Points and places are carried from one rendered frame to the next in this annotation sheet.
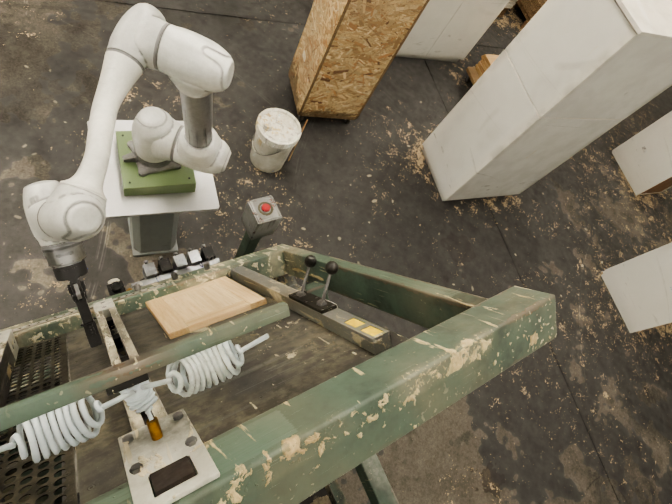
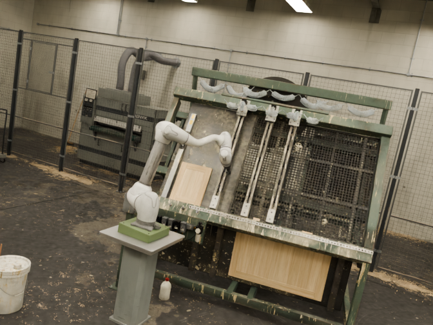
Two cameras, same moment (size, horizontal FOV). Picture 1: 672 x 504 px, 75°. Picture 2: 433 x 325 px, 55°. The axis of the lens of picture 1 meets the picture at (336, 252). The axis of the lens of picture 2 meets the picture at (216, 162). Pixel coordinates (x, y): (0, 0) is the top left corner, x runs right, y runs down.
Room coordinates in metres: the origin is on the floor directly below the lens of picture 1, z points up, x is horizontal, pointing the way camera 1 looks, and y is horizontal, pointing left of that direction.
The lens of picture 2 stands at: (1.05, 4.12, 1.95)
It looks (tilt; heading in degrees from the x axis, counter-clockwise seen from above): 9 degrees down; 258
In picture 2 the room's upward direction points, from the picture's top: 10 degrees clockwise
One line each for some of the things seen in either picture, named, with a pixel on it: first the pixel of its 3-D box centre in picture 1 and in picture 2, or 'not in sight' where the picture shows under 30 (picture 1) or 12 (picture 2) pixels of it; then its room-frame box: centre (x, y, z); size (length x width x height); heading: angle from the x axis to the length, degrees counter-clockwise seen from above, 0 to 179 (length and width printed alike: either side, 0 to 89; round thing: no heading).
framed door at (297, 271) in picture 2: not in sight; (279, 260); (-0.45, 0.59, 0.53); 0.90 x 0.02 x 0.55; 155
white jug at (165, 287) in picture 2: not in sight; (165, 288); (0.55, 0.50, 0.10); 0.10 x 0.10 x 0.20
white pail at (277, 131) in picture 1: (275, 138); (8, 278); (1.85, 0.82, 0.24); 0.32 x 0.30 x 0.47; 145
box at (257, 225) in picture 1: (261, 218); (132, 202); (0.97, 0.36, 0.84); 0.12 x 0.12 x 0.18; 65
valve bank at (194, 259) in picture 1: (166, 272); (176, 227); (0.54, 0.48, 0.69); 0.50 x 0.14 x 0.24; 155
